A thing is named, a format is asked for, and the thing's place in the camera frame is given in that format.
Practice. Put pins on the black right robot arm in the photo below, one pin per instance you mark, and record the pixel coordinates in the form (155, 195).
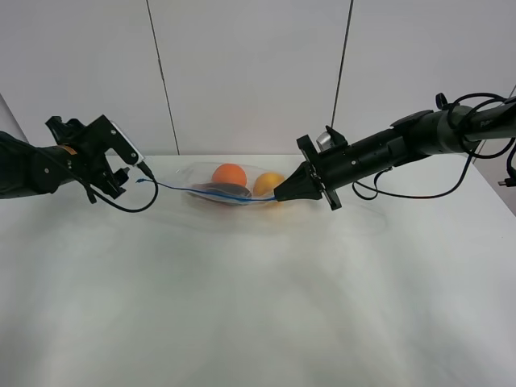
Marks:
(452, 128)

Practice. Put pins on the orange fruit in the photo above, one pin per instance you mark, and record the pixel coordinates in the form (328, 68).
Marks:
(230, 174)

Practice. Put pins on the purple eggplant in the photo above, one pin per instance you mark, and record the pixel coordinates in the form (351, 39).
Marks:
(227, 194)

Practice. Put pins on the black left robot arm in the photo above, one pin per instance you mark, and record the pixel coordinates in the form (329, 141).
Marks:
(27, 170)

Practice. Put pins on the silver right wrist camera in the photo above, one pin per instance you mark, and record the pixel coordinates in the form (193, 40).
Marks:
(325, 141)

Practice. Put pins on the clear zip bag blue seal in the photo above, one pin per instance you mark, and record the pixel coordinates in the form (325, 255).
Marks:
(191, 198)

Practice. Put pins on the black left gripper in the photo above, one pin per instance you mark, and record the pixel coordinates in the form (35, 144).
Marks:
(90, 143)

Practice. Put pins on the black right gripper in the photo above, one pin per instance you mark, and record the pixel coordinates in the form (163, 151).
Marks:
(322, 173)

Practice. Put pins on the yellow pear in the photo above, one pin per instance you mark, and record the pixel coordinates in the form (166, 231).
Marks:
(265, 185)

